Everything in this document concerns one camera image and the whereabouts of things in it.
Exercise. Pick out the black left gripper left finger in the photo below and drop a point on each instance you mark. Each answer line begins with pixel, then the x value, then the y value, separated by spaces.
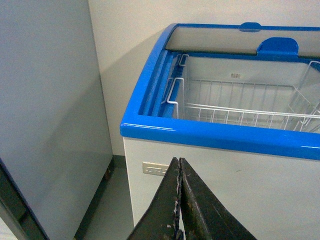
pixel 161 220

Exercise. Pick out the white wire freezer basket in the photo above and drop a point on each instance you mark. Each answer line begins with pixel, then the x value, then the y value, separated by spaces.
pixel 243 92

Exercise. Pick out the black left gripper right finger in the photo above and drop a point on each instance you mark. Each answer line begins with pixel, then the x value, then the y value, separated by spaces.
pixel 204 216

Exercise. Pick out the grey cabinet beside freezer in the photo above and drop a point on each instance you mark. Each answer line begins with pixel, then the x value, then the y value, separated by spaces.
pixel 54 136

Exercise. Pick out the silver brand logo plate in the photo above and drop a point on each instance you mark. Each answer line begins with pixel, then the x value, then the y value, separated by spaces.
pixel 156 169

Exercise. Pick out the white blue chest freezer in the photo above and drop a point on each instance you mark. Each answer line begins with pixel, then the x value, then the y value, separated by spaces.
pixel 268 179

